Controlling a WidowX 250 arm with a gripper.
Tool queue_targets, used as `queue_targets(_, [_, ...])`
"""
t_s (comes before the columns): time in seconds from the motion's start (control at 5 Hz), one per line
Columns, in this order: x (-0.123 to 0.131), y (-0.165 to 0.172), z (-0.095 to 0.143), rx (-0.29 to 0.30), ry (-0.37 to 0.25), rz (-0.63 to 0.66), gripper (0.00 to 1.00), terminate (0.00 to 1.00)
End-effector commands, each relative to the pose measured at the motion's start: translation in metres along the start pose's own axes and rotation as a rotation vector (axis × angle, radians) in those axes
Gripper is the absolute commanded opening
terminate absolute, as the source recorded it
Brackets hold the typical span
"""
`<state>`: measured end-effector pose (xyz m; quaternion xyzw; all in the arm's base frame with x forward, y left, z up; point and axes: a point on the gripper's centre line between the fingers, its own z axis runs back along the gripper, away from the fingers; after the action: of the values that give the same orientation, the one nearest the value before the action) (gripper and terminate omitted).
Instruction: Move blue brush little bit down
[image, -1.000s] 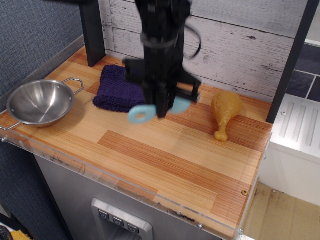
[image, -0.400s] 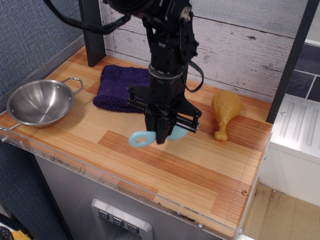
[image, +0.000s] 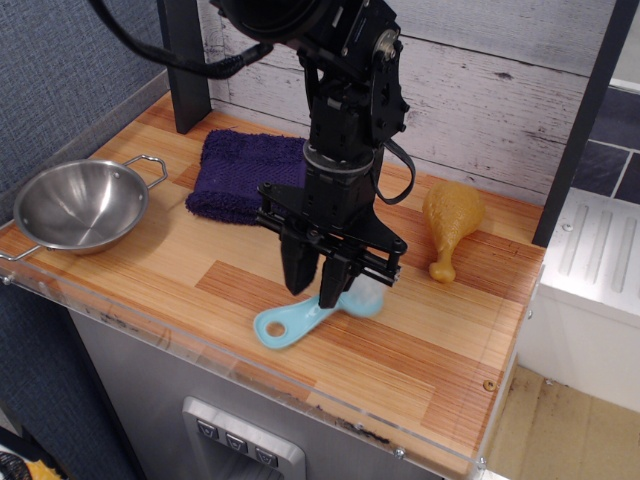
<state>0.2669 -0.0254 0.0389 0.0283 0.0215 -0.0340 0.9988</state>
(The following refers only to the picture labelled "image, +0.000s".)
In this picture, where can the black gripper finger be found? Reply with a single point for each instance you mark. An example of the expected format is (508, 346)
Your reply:
(337, 276)
(299, 261)

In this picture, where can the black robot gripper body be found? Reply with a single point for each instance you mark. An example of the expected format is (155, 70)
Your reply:
(334, 211)

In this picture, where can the light blue dish brush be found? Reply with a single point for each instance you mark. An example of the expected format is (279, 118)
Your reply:
(281, 327)

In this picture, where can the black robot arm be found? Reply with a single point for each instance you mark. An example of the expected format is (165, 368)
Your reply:
(350, 52)

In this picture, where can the purple folded towel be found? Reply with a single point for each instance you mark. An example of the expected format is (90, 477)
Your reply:
(232, 167)

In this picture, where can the plastic chicken drumstick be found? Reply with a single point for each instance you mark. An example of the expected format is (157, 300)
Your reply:
(453, 211)

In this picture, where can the clear acrylic table edge guard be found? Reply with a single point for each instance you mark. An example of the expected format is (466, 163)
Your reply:
(370, 377)

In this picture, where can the grey toy dispenser panel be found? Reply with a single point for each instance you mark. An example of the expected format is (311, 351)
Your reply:
(228, 447)

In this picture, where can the white toy sink drainboard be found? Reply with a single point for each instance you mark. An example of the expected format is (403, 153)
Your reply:
(594, 251)

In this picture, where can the yellow object bottom left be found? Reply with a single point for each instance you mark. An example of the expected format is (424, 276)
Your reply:
(40, 471)

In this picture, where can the stainless steel bowl with handles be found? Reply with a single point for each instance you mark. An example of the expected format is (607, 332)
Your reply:
(85, 206)

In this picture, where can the dark right vertical post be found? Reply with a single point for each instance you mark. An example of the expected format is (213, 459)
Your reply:
(616, 33)

